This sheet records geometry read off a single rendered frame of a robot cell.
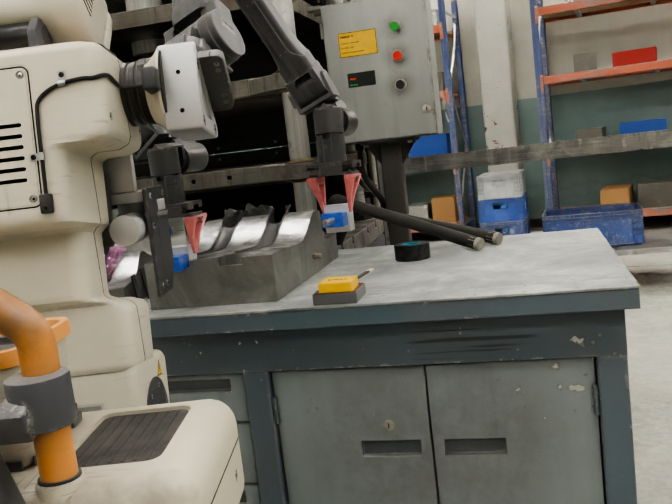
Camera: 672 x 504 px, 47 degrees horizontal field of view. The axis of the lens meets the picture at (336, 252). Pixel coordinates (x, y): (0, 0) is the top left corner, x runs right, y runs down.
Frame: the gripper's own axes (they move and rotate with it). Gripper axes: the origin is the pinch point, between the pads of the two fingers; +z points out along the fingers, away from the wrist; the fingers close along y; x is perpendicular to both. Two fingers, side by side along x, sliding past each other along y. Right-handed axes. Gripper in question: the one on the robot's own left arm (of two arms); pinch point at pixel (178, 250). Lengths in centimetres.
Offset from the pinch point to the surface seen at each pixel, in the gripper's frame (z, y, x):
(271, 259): 3.1, -19.0, 1.9
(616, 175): 56, -155, -653
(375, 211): 3, -28, -57
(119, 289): 5.6, 10.7, 5.6
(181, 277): 5.0, -0.6, 1.8
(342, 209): -3.4, -30.6, -10.9
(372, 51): -40, -28, -86
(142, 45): -55, 52, -107
